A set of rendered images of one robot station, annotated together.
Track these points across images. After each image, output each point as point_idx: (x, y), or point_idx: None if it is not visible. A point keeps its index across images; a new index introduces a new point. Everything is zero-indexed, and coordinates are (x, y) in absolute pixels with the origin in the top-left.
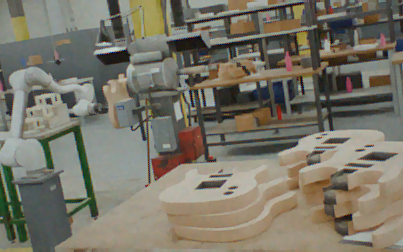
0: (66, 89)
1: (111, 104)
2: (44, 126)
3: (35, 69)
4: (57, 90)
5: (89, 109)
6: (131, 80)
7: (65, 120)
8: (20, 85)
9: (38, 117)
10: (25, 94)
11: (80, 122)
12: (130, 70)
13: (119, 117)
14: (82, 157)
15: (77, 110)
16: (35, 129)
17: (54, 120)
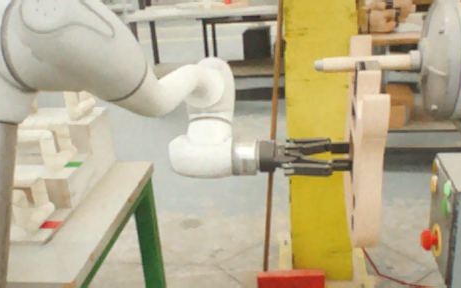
0: (181, 95)
1: (374, 169)
2: (53, 206)
3: (80, 2)
4: (158, 107)
5: (240, 162)
6: None
7: (107, 162)
8: None
9: (16, 152)
10: (6, 138)
11: (153, 167)
12: None
13: None
14: (154, 267)
15: (191, 162)
16: (23, 229)
17: (82, 175)
